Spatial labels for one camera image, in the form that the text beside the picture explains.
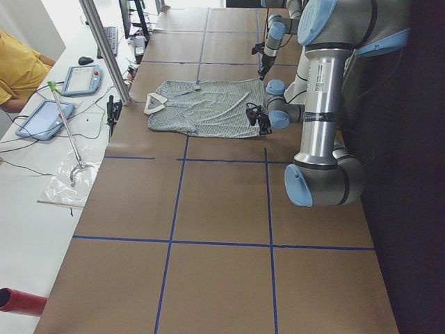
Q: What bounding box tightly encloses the aluminium frame post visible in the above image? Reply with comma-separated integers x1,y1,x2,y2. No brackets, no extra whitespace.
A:
79,0,131,106

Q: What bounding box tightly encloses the red cylinder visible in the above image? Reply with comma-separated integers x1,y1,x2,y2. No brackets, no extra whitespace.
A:
1,287,47,317

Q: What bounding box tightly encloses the blue teach pendant far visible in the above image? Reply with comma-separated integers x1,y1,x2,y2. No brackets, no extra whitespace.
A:
61,65,102,97

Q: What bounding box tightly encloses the black monitor stand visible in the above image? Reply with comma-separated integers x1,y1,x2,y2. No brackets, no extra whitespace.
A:
118,0,151,39

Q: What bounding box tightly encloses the black keyboard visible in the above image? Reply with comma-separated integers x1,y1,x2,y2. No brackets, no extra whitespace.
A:
96,26,119,59

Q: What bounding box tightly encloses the person in yellow shirt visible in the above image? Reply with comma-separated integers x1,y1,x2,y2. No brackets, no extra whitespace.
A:
1,31,56,113

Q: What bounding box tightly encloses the black computer mouse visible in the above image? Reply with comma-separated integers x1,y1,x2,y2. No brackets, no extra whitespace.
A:
78,56,94,65

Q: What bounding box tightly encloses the green handled reacher grabber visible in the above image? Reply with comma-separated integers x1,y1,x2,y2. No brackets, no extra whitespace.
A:
47,81,98,187

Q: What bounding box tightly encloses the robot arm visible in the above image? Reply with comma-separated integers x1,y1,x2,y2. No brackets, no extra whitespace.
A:
252,1,412,207
252,0,303,80

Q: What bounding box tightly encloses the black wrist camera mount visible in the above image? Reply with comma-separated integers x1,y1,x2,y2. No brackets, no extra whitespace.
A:
251,42,265,55
245,102,264,126

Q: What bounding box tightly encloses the blue teach pendant near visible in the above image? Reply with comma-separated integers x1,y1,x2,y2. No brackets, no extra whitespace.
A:
15,100,63,141

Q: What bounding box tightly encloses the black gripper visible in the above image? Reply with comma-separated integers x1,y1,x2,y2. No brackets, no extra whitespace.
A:
257,116,272,135
257,55,275,81

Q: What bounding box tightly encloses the blue teach pendant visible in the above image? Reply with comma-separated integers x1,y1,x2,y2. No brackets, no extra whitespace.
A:
61,65,102,97
15,100,63,141

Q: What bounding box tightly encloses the clear plastic bag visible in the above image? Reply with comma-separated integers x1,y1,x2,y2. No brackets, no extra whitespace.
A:
37,145,104,208

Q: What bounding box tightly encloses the navy white striped polo shirt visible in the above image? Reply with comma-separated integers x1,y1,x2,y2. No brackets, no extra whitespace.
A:
144,79,264,138

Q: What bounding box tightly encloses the black tool on table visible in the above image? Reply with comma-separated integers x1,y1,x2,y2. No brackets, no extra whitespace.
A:
106,95,122,141

